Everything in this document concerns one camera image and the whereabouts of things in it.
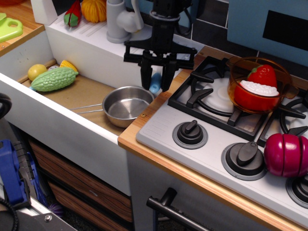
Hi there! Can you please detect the blue handled grey spatula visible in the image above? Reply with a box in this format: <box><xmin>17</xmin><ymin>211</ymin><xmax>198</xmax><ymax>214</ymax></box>
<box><xmin>149</xmin><ymin>73</ymin><xmax>162</xmax><ymax>94</ymax></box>

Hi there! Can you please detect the green toy cutting board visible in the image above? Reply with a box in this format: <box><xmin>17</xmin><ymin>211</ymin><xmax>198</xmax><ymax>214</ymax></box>
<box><xmin>0</xmin><ymin>13</ymin><xmax>23</xmax><ymax>43</ymax></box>

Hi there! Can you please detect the yellow toy corn cob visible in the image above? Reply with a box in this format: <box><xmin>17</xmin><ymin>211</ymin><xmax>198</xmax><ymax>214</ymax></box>
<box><xmin>60</xmin><ymin>60</ymin><xmax>77</xmax><ymax>72</ymax></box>

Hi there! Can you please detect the black stove burner grate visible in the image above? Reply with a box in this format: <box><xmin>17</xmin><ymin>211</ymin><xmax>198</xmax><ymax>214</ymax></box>
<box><xmin>168</xmin><ymin>57</ymin><xmax>308</xmax><ymax>145</ymax></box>

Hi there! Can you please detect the green toy bitter gourd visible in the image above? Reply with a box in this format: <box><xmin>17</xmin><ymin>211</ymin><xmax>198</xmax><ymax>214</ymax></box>
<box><xmin>29</xmin><ymin>67</ymin><xmax>78</xmax><ymax>92</ymax></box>

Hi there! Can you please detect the small steel pan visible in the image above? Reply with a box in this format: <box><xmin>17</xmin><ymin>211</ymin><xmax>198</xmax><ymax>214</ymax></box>
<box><xmin>71</xmin><ymin>86</ymin><xmax>154</xmax><ymax>128</ymax></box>

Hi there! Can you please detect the middle black stove knob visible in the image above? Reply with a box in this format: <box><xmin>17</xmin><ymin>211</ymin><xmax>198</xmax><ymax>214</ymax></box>
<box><xmin>221</xmin><ymin>141</ymin><xmax>267</xmax><ymax>181</ymax></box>

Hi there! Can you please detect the white dotted toy ball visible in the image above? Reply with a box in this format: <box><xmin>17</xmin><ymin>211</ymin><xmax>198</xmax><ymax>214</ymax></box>
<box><xmin>48</xmin><ymin>65</ymin><xmax>59</xmax><ymax>71</ymax></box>

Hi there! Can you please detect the purple ball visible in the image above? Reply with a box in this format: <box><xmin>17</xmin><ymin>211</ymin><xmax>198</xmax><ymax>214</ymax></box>
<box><xmin>48</xmin><ymin>203</ymin><xmax>64</xmax><ymax>218</ymax></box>

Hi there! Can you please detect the red toy strawberry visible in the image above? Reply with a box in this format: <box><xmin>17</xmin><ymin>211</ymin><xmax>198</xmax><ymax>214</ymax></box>
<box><xmin>247</xmin><ymin>64</ymin><xmax>277</xmax><ymax>88</ymax></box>

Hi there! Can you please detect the magenta toy onion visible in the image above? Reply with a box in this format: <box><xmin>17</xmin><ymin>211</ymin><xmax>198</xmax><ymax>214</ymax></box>
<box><xmin>264</xmin><ymin>133</ymin><xmax>308</xmax><ymax>178</ymax></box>

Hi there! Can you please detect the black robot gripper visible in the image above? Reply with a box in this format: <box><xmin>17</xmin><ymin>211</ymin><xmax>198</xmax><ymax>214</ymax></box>
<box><xmin>124</xmin><ymin>16</ymin><xmax>197</xmax><ymax>92</ymax></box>

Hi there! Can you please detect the grey toy faucet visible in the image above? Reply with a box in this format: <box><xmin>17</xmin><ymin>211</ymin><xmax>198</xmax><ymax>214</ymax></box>
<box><xmin>106</xmin><ymin>0</ymin><xmax>144</xmax><ymax>43</ymax></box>

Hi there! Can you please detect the wooden drawer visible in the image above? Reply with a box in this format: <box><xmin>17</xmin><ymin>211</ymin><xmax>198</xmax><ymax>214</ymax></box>
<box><xmin>28</xmin><ymin>139</ymin><xmax>133</xmax><ymax>223</ymax></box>
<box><xmin>48</xmin><ymin>181</ymin><xmax>132</xmax><ymax>231</ymax></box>

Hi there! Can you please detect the yellow toy lemon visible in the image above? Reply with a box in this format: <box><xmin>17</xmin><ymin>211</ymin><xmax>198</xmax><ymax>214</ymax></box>
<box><xmin>27</xmin><ymin>64</ymin><xmax>47</xmax><ymax>81</ymax></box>

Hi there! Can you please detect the blue clamp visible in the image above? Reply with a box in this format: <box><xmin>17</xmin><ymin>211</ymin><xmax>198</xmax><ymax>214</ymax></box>
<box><xmin>0</xmin><ymin>139</ymin><xmax>46</xmax><ymax>209</ymax></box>

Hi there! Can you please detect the red bowl of rice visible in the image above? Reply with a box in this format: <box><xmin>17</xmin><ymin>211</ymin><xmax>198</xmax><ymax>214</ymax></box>
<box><xmin>234</xmin><ymin>80</ymin><xmax>280</xmax><ymax>112</ymax></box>

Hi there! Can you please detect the black oven door handle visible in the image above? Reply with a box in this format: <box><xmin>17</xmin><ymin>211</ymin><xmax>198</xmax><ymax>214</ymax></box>
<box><xmin>146</xmin><ymin>188</ymin><xmax>209</xmax><ymax>231</ymax></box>

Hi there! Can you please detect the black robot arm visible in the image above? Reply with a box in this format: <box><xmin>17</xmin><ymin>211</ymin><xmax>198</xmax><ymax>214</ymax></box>
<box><xmin>124</xmin><ymin>0</ymin><xmax>197</xmax><ymax>92</ymax></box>

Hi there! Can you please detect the orange toy pumpkin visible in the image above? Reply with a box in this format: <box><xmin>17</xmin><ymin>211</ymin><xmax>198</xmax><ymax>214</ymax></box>
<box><xmin>81</xmin><ymin>0</ymin><xmax>107</xmax><ymax>23</ymax></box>

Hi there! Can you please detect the black cable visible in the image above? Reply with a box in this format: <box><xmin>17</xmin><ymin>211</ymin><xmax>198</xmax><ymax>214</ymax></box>
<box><xmin>0</xmin><ymin>93</ymin><xmax>13</xmax><ymax>120</ymax></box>

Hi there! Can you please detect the right black stove knob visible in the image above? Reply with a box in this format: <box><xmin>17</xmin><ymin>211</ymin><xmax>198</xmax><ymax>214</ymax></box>
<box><xmin>286</xmin><ymin>174</ymin><xmax>308</xmax><ymax>209</ymax></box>

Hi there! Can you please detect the white block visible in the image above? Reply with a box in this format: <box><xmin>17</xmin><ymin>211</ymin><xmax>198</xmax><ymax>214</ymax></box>
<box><xmin>31</xmin><ymin>0</ymin><xmax>58</xmax><ymax>26</ymax></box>

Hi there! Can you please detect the black stove knob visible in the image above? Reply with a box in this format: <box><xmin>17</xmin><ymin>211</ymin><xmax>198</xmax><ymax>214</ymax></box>
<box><xmin>172</xmin><ymin>120</ymin><xmax>208</xmax><ymax>150</ymax></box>
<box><xmin>286</xmin><ymin>174</ymin><xmax>308</xmax><ymax>209</ymax></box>
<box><xmin>221</xmin><ymin>141</ymin><xmax>267</xmax><ymax>181</ymax></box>

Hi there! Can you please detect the red green toy pepper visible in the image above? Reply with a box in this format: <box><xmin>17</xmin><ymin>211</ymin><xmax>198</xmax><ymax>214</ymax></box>
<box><xmin>64</xmin><ymin>0</ymin><xmax>81</xmax><ymax>27</ymax></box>

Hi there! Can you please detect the left black stove knob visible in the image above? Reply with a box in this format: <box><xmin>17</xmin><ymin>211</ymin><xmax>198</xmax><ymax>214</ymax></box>
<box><xmin>172</xmin><ymin>120</ymin><xmax>208</xmax><ymax>150</ymax></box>

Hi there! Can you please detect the lower wooden drawer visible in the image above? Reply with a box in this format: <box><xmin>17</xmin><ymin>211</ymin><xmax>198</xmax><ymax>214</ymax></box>
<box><xmin>48</xmin><ymin>181</ymin><xmax>132</xmax><ymax>231</ymax></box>

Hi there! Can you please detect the amber transparent toy pot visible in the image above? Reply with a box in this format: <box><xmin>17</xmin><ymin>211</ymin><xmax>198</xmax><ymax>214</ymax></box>
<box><xmin>226</xmin><ymin>57</ymin><xmax>299</xmax><ymax>114</ymax></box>

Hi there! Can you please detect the upper wooden drawer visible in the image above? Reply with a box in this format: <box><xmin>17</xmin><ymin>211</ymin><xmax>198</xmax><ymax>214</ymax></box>
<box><xmin>28</xmin><ymin>139</ymin><xmax>133</xmax><ymax>223</ymax></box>

